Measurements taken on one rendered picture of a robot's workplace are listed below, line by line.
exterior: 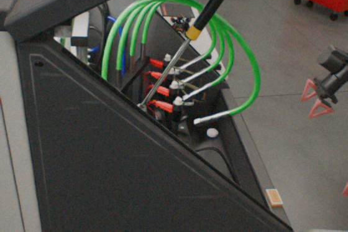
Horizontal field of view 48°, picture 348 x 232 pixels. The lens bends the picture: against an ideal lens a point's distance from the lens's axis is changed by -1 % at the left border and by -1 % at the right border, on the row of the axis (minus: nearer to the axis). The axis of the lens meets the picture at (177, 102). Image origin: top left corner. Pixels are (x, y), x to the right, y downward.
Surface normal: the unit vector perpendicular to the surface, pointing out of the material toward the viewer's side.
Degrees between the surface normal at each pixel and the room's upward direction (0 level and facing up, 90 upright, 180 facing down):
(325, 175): 0
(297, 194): 0
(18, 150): 90
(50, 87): 90
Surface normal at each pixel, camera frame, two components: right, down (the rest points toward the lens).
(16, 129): 0.14, 0.58
